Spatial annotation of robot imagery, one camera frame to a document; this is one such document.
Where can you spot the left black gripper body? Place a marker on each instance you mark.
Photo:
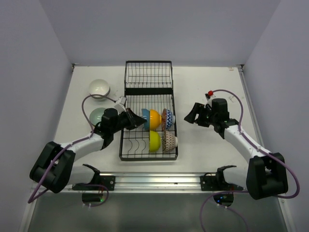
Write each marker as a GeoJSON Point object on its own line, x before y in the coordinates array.
{"type": "Point", "coordinates": [116, 127]}

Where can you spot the lime yellow bowl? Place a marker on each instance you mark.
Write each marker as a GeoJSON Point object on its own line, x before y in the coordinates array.
{"type": "Point", "coordinates": [154, 141]}

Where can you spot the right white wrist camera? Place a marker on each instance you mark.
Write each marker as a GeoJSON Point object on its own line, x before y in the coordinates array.
{"type": "Point", "coordinates": [209, 96]}

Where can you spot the pale grey-green bowl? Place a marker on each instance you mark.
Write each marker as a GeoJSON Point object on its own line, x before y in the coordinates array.
{"type": "Point", "coordinates": [96, 115]}

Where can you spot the brown scale patterned bowl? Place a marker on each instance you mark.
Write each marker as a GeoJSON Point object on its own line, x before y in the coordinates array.
{"type": "Point", "coordinates": [169, 141]}

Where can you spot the white ceramic bowl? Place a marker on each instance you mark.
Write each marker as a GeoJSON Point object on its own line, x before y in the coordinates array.
{"type": "Point", "coordinates": [99, 86]}

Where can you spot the blue ceramic bowl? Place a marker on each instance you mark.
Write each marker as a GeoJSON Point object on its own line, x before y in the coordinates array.
{"type": "Point", "coordinates": [146, 116]}

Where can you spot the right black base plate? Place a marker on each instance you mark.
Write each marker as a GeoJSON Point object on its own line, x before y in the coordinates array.
{"type": "Point", "coordinates": [209, 182]}

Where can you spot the aluminium mounting rail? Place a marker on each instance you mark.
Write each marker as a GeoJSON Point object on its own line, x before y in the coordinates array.
{"type": "Point", "coordinates": [144, 181]}

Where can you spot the blue zigzag patterned bowl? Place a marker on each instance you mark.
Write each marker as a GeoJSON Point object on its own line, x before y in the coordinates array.
{"type": "Point", "coordinates": [168, 119]}

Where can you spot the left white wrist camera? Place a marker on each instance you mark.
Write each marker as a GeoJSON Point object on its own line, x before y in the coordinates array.
{"type": "Point", "coordinates": [120, 104]}

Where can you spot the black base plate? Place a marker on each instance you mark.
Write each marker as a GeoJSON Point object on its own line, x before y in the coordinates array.
{"type": "Point", "coordinates": [103, 180]}
{"type": "Point", "coordinates": [209, 182]}

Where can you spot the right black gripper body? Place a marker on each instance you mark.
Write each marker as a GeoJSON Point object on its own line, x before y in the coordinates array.
{"type": "Point", "coordinates": [213, 117]}

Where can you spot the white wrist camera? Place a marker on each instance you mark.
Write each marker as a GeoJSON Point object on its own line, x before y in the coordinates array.
{"type": "Point", "coordinates": [209, 96]}
{"type": "Point", "coordinates": [120, 104]}

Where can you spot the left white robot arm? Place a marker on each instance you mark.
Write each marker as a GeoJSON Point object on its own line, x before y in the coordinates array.
{"type": "Point", "coordinates": [54, 167]}

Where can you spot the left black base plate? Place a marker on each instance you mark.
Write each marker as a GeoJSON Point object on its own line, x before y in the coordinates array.
{"type": "Point", "coordinates": [103, 180]}

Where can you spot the black wire dish rack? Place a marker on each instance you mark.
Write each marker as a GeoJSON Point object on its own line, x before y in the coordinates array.
{"type": "Point", "coordinates": [148, 88]}

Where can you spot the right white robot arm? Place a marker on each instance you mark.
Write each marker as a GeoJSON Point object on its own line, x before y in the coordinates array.
{"type": "Point", "coordinates": [265, 175]}

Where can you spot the orange ceramic bowl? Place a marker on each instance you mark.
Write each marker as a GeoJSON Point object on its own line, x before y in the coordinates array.
{"type": "Point", "coordinates": [155, 120]}

